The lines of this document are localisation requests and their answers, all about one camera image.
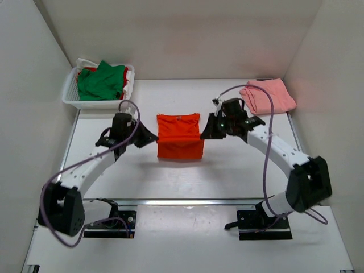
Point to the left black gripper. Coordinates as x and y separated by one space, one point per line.
148 136

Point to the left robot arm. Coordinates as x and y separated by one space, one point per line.
63 208

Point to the aluminium table rail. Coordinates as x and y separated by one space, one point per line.
230 170

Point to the green t shirt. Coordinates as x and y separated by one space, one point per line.
101 82

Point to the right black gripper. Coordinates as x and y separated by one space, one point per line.
210 132

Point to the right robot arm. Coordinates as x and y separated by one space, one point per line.
308 178

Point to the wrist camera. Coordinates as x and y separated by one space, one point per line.
217 102
128 112

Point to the orange t shirt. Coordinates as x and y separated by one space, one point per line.
179 137

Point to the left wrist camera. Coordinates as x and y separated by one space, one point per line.
128 112

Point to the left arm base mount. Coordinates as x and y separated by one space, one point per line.
105 218

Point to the white plastic basket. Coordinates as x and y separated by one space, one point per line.
70 93

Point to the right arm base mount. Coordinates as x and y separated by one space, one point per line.
252 226

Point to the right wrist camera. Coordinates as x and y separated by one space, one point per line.
217 102

